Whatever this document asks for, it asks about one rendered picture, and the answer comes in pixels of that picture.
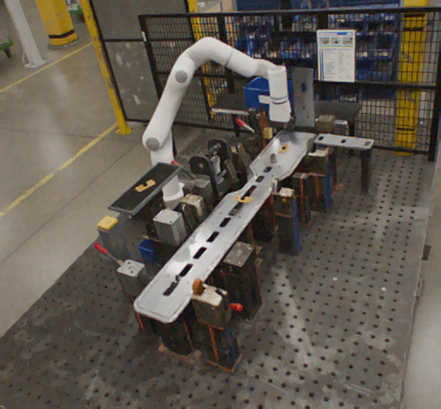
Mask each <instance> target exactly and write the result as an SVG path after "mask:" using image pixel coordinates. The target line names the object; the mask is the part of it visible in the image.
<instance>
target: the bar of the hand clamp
mask: <svg viewBox="0 0 441 409"><path fill-rule="evenodd" d="M247 113H248V114H249V116H250V120H251V123H252V130H254V133H255V135H258V136H259V134H260V137H259V138H263V136H262V133H261V129H260V126H259V122H258V117H257V115H258V114H259V109H258V108H257V109H254V108H250V109H249V110H248V111H247Z"/></svg>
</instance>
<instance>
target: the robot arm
mask: <svg viewBox="0 0 441 409"><path fill-rule="evenodd" d="M210 60H213V61H214V62H216V63H219V64H221V65H224V66H225V67H227V68H229V69H231V70H233V71H236V72H238V73H239V74H240V75H242V76H244V77H252V76H259V77H263V78H266V79H269V81H270V98H271V101H270V108H269V112H268V113H266V114H265V116H266V118H267V120H268V121H270V123H271V128H272V130H275V128H276V122H275V121H287V122H288V123H289V132H291V131H292V130H293V122H294V121H295V120H296V118H297V116H296V115H294V114H292V113H291V108H290V104H289V100H288V99H289V96H288V85H287V72H286V68H285V67H283V66H276V65H273V64H272V63H270V62H268V61H264V60H261V59H250V57H249V56H247V55H245V54H243V53H241V52H240V51H238V50H236V49H233V48H231V47H229V46H227V45H225V44H223V43H222V42H221V41H220V40H217V39H214V38H211V37H206V38H203V39H201V40H199V41H198V42H197V43H196V44H195V45H194V46H192V47H191V48H189V49H187V50H186V51H185V52H184V53H182V54H181V55H180V56H179V58H178V60H177V62H176V64H175V65H174V67H173V69H172V71H171V75H170V77H169V80H168V83H167V85H166V86H165V90H164V92H163V95H162V96H161V99H160V101H159V104H158V107H157V110H156V112H155V114H154V116H153V118H152V120H151V122H150V123H149V126H147V128H146V130H145V132H144V134H143V139H142V140H143V145H144V147H145V148H146V149H148V150H150V151H151V159H152V166H154V165H155V164H156V163H157V162H162V163H168V164H171V161H174V158H173V154H172V133H171V126H172V122H173V120H174V118H175V116H176V113H177V111H178V109H179V105H180V103H181V101H182V100H183V98H184V96H185V94H186V92H187V90H188V87H189V84H190V82H191V79H192V78H193V76H194V73H195V70H196V69H197V68H198V67H199V66H200V65H203V64H205V63H207V62H209V61H210ZM269 115H270V116H269ZM291 116H292V117H293V118H294V119H293V120H292V119H291ZM183 186H184V184H183V183H179V182H178V180H177V175H175V176H174V178H173V179H172V180H171V181H170V182H169V183H168V184H167V185H165V186H164V187H163V188H162V190H163V194H164V196H163V199H164V201H165V202H168V201H175V200H177V199H179V198H181V197H183V189H181V188H182V187H183Z"/></svg>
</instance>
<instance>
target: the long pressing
mask: <svg viewBox="0 0 441 409"><path fill-rule="evenodd" d="M309 137H311V138H314V139H316V137H317V135H316V134H314V133H300V132H292V131H291V132H289V131H284V130H282V131H280V132H279V133H278V134H277V135H276V136H275V137H274V138H273V140H272V141H271V142H270V143H269V144H268V145H267V146H266V147H265V148H264V149H263V150H262V151H261V152H260V154H259V155H258V156H257V157H256V158H255V160H254V162H252V163H251V164H250V165H249V170H250V172H251V173H252V178H251V179H250V180H249V182H248V183H247V184H246V185H245V187H244V188H243V189H241V190H238V191H234V192H231V193H228V194H227V195H226V196H225V197H224V198H223V200H222V201H221V202H220V203H219V204H217V205H216V207H215V208H214V209H213V210H212V211H211V213H210V214H209V216H208V217H207V218H206V219H205V221H203V223H201V225H199V226H198V227H197V228H196V229H195V231H194V232H193V234H192V235H191V236H190V237H189V238H188V240H187V241H186V242H185V243H184V244H183V245H181V247H180V248H179V250H178V251H177V252H176V254H175V255H174V256H173V257H172V258H171V259H170V261H169V262H168V263H166V264H165V266H164V268H163V269H162V270H161V271H159V273H158V274H157V275H156V276H155V277H154V278H153V279H152V282H151V283H149V284H148V285H147V286H146V288H145V289H144V290H143V291H142V292H141V293H140V295H139V297H138V298H137V299H136V300H134V303H133V305H134V310H136V311H135V312H137V313H140V314H143V315H145V316H147V317H149V318H153V319H156V320H159V321H161V322H164V323H170V322H172V321H174V320H176V319H177V318H178V317H179V315H180V314H181V313H182V311H183V310H184V309H185V308H186V307H187V306H188V304H189V303H190V301H191V300H192V299H191V296H192V283H193V281H194V280H195V279H196V278H199V279H203V284H204V282H205V281H206V280H207V278H208V277H209V275H210V274H211V273H212V271H213V270H214V268H215V267H216V265H217V264H218V263H219V262H220V261H221V259H222V258H223V257H224V256H225V255H226V253H227V252H228V249H229V248H230V247H231V245H232V244H233V242H234V241H236V240H237V238H238V237H239V235H240V234H241V233H242V231H243V230H244V229H245V227H246V226H247V224H248V223H249V222H250V220H251V219H252V217H254V216H255V215H256V212H257V211H258V210H259V209H260V208H261V206H262V205H263V204H264V202H265V201H266V199H267V198H268V197H269V194H271V190H272V187H271V184H272V182H273V180H274V178H275V177H276V178H278V179H280V182H281V181H282V180H283V179H285V178H287V177H288V176H290V175H291V174H292V172H293V171H294V170H295V168H296V167H297V165H298V164H299V163H300V162H301V159H302V158H303V157H305V155H306V150H307V141H308V139H309ZM302 143H304V144H302ZM283 145H288V146H290V148H289V149H287V151H286V152H285V153H279V152H278V151H279V150H280V148H281V147H282V146H283ZM273 152H274V153H275V154H276V157H277V163H275V164H273V163H271V158H270V156H271V154H272V153H273ZM279 166H280V167H279ZM267 167H269V168H272V169H271V170H270V171H269V172H264V170H265V169H266V168H267ZM272 175H274V176H272ZM260 176H263V177H264V179H263V181H262V182H261V183H256V181H257V180H258V177H260ZM251 186H257V187H256V189H255V190H254V191H252V193H251V194H250V196H249V197H248V198H252V201H251V202H250V203H245V202H243V203H244V204H243V205H242V206H241V208H240V209H239V210H238V212H237V213H235V214H234V216H229V215H228V214H229V212H230V211H231V210H232V209H233V207H234V206H235V205H237V204H238V202H241V201H234V200H233V199H234V197H235V196H237V195H239V196H244V194H245V192H246V191H247V190H248V189H249V188H250V187H251ZM240 217H241V218H240ZM225 218H230V221H229V222H228V223H227V225H226V226H225V227H219V225H220V224H221V222H222V221H223V220H224V219H225ZM213 232H218V233H219V236H217V237H216V238H215V239H214V241H213V242H212V243H208V242H207V240H208V238H209V237H210V236H211V235H212V234H213ZM196 242H197V243H196ZM202 247H206V248H207V250H206V251H205V252H204V254H203V255H202V256H201V258H199V259H194V258H193V256H194V255H195V254H196V253H197V252H198V251H199V249H201V248H202ZM188 263H190V264H193V268H192V269H191V270H190V271H189V273H188V274H187V275H186V276H185V277H181V276H180V277H181V280H180V281H179V282H177V281H175V280H176V279H175V275H176V274H180V272H181V271H182V270H184V268H185V267H186V265H187V264H188ZM173 282H175V283H178V286H177V287H176V288H175V290H174V291H173V292H172V293H171V295H169V296H165V295H163V293H164V291H165V290H166V289H168V287H169V286H170V285H171V284H172V283H173ZM188 282H189V283H188Z"/></svg>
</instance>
